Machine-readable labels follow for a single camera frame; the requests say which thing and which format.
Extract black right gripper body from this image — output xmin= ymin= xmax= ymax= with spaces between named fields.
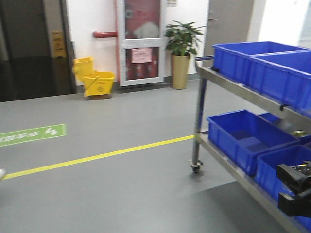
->
xmin=276 ymin=161 xmax=311 ymax=217

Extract blue bin cart lower right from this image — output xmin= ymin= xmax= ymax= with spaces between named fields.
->
xmin=255 ymin=145 xmax=311 ymax=231

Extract blue bin cart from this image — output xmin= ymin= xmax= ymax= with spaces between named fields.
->
xmin=255 ymin=145 xmax=311 ymax=231
xmin=206 ymin=110 xmax=300 ymax=176
xmin=212 ymin=41 xmax=310 ymax=85
xmin=248 ymin=50 xmax=311 ymax=110

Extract stainless steel cart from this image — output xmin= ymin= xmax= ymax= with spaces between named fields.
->
xmin=189 ymin=55 xmax=311 ymax=233

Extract blue bin cart lower left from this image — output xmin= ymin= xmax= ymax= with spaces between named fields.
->
xmin=206 ymin=110 xmax=300 ymax=176

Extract blue bin cart top right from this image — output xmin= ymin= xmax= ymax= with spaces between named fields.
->
xmin=248 ymin=50 xmax=311 ymax=110

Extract blue bin cart top left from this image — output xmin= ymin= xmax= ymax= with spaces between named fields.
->
xmin=212 ymin=41 xmax=310 ymax=85

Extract potted plant gold pot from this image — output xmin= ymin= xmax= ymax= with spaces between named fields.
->
xmin=165 ymin=20 xmax=203 ymax=90

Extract yellow mop bucket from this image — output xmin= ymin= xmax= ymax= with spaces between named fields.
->
xmin=73 ymin=57 xmax=115 ymax=98

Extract green floor sign sticker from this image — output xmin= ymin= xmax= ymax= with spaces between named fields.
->
xmin=0 ymin=124 xmax=66 ymax=147

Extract fire hose cabinet door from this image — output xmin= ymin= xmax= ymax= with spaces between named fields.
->
xmin=116 ymin=0 xmax=166 ymax=87

